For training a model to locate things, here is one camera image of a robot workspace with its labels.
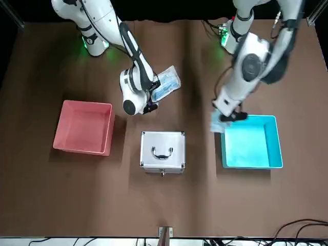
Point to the metal bracket at table edge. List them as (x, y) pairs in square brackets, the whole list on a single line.
[(165, 234)]

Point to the blue plastic box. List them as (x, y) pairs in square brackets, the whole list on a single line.
[(252, 143)]

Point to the used blue face mask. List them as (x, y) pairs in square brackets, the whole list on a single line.
[(216, 124)]

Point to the new face mask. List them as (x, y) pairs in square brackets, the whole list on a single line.
[(167, 82)]

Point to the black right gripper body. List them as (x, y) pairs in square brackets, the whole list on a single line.
[(151, 106)]

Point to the silver aluminium case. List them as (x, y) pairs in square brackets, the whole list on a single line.
[(162, 151)]

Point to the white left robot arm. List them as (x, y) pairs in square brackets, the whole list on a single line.
[(246, 77)]

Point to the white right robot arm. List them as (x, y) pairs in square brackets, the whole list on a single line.
[(102, 23)]

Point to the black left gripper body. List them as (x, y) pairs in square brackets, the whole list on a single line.
[(234, 116)]

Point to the pink plastic box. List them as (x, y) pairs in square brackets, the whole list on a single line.
[(83, 128)]

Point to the aluminium frame post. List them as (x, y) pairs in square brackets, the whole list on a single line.
[(314, 14)]

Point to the green circuit board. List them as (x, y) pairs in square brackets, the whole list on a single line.
[(223, 33)]

